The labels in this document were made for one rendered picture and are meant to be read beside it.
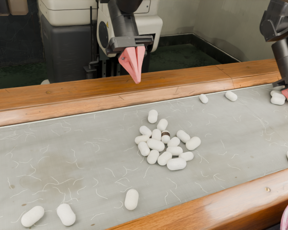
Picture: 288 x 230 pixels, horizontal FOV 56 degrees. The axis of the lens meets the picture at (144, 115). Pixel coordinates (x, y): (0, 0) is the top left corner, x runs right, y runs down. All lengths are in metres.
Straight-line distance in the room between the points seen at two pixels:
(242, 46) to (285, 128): 2.04
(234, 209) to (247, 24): 2.32
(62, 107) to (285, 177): 0.47
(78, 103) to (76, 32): 0.72
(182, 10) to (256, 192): 2.68
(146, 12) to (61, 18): 0.38
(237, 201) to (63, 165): 0.31
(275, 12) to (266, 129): 0.32
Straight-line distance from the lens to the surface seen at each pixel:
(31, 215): 0.44
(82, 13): 1.31
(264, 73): 0.94
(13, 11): 0.26
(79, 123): 0.61
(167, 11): 2.95
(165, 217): 0.43
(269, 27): 0.84
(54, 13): 1.28
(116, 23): 0.66
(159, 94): 0.70
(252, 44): 2.65
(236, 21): 2.77
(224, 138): 0.63
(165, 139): 0.56
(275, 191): 0.53
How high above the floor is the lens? 1.12
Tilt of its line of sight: 36 degrees down
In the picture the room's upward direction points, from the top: 7 degrees clockwise
